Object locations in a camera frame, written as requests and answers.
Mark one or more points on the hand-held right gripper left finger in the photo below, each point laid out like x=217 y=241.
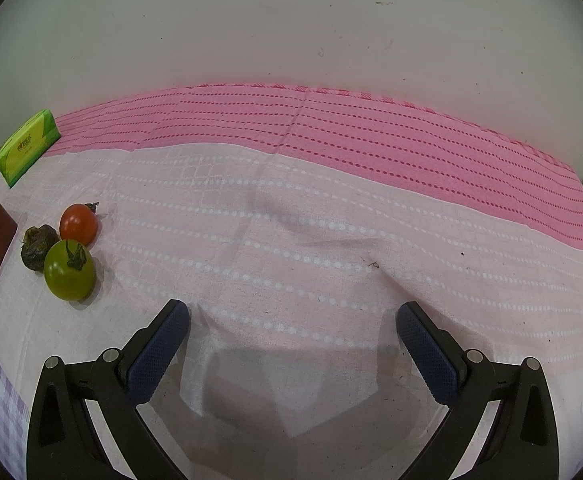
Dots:
x=156 y=355

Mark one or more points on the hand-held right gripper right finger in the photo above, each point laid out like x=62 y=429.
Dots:
x=429 y=357

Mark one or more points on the green tomato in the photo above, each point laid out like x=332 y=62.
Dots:
x=68 y=275

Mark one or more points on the small red tomato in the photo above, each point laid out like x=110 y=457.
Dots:
x=78 y=223

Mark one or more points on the dark wrinkled passion fruit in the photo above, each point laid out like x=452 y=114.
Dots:
x=35 y=252

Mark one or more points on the pink white checked tablecloth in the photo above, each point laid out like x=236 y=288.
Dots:
x=321 y=185

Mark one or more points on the green tissue pack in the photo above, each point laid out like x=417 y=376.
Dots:
x=23 y=147

